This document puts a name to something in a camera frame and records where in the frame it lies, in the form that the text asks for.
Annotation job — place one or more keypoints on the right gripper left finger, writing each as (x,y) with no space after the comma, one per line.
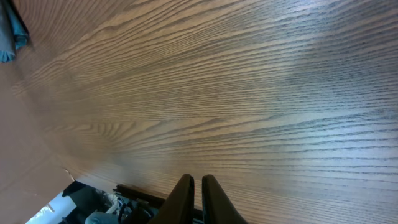
(179,205)

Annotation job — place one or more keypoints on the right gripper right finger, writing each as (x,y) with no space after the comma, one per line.
(217,208)

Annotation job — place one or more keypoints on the folded blue jeans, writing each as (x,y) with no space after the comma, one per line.
(19,30)

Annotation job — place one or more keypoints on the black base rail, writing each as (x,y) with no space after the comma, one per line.
(137,195)

